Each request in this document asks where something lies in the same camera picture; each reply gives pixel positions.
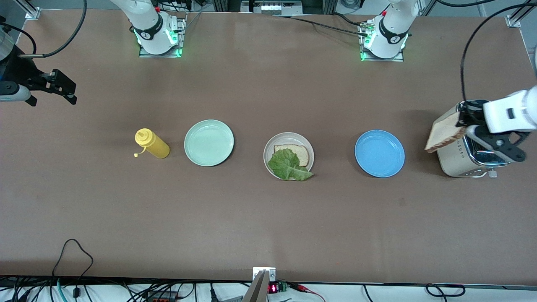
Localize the bread slice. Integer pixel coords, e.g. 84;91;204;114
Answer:
274;144;310;167
425;111;468;154

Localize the yellow squeeze bottle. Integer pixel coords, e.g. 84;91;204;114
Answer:
134;128;170;159

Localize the green lettuce leaf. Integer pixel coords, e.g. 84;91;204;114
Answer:
267;148;314;182

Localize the blue plate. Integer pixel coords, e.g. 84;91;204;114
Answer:
355;130;406;178

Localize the light green plate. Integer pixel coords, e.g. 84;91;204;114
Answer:
184;120;235;167

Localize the beige plate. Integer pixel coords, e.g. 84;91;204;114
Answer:
263;132;315;181

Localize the beige chrome toaster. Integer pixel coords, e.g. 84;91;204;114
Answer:
436;100;514;179

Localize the grey equipment box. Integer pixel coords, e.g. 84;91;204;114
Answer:
240;0;303;16

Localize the grey metal bar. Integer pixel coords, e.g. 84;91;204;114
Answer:
242;271;269;302

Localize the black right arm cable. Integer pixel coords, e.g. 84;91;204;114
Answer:
19;0;88;58

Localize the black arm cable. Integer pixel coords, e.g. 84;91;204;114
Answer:
19;0;88;58
460;2;537;105

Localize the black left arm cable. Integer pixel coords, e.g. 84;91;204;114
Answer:
460;2;537;105

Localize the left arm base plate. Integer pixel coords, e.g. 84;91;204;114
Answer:
360;21;404;62

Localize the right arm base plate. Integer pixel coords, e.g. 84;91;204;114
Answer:
138;13;187;58

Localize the thin black cable loop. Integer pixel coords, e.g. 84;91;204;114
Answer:
52;239;94;277

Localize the black cable across table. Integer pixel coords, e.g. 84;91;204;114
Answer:
273;13;370;37

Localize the coiled black cable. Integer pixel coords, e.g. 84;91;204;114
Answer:
426;284;466;297

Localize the red clip cable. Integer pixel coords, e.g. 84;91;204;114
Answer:
289;283;327;302

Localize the silver mounting bracket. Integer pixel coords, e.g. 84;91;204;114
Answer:
253;267;276;282

